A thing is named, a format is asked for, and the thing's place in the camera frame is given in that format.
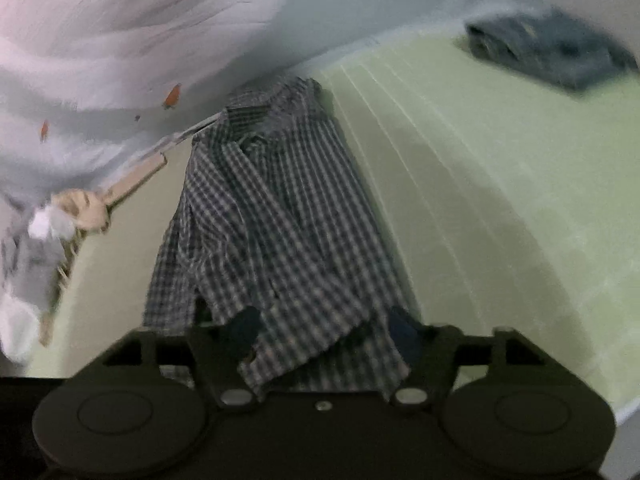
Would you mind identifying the blue white plaid shirt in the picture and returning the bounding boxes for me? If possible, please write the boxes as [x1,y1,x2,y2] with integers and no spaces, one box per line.
[143,78,408,394]

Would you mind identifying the light blue patterned bedsheet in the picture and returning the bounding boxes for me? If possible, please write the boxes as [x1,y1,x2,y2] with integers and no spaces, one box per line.
[1,0,495,203]

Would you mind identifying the beige crumpled cloth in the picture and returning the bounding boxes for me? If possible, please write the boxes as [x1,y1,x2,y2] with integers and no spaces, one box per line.
[37,152,170,348]

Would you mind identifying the folded blue denim jeans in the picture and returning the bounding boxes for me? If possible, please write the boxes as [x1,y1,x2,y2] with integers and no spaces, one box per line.
[465,10,639,92]

